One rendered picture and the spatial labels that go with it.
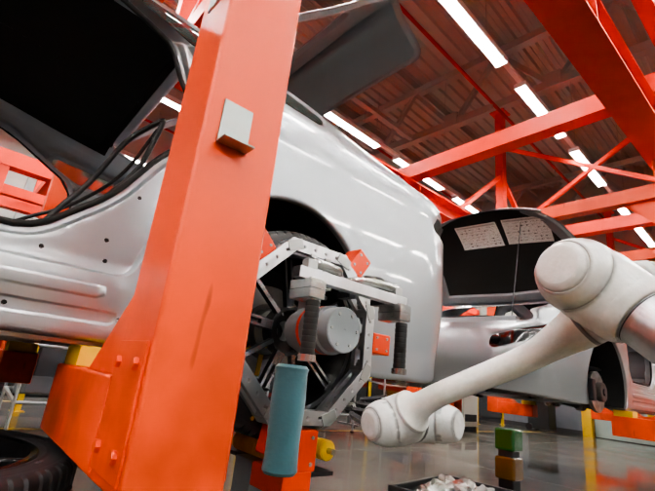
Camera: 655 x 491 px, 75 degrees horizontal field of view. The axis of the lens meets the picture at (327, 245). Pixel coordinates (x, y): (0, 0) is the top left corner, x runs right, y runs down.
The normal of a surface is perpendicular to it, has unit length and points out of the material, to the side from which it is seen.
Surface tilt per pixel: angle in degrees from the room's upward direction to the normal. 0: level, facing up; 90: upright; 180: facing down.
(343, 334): 90
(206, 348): 90
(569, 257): 85
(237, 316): 90
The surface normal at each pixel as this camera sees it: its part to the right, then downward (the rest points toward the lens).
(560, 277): -0.81, -0.41
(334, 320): 0.65, -0.16
